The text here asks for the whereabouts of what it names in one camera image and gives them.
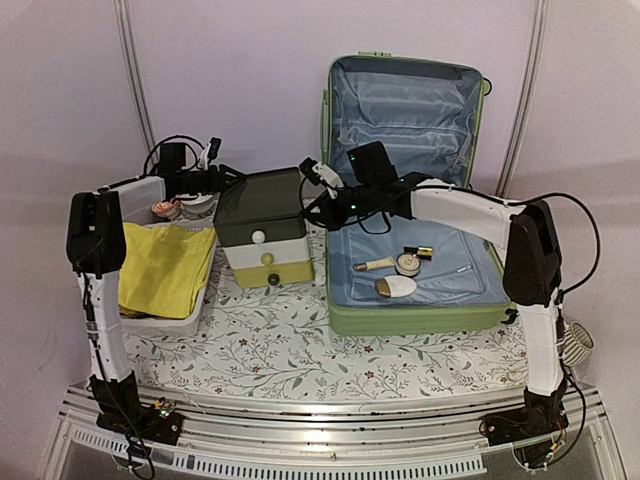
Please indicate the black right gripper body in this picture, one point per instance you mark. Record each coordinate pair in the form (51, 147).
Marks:
(362, 200)

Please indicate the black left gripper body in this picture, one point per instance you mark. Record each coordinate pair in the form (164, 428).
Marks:
(201, 187)

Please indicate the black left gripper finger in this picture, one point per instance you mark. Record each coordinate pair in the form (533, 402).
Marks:
(210, 152)
(223, 178)

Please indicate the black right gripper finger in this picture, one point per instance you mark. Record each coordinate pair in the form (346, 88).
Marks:
(319, 211)
(319, 173)

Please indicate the drawer cabinet with dark top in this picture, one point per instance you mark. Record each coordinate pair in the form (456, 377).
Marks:
(261, 229)

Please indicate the green hard-shell suitcase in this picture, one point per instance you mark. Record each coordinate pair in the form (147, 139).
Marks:
(427, 115)

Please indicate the white plastic mesh basket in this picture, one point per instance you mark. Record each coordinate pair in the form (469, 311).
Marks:
(144, 323)

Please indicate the plain yellow garment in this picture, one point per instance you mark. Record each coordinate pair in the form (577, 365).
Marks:
(164, 270)

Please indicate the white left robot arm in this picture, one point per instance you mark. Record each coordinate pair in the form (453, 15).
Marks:
(95, 248)

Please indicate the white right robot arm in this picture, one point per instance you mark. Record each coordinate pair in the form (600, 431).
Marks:
(532, 269)

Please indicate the small white bowl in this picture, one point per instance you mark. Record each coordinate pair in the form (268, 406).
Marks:
(199, 205)

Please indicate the red patterned small bowl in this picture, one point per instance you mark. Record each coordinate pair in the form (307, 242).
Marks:
(167, 210)

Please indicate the slim gold cosmetic pencil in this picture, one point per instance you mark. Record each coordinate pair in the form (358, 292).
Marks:
(375, 265)

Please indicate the black gold lipstick tube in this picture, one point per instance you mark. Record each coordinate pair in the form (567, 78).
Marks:
(421, 252)

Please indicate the round cream compact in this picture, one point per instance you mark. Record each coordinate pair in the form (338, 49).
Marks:
(408, 265)

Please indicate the beige oval compact case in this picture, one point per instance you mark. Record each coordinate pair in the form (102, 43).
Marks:
(395, 286)

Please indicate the floral white tablecloth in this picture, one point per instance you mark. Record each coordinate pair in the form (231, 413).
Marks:
(282, 344)

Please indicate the aluminium front rail frame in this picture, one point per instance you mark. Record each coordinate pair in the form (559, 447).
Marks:
(241, 438)

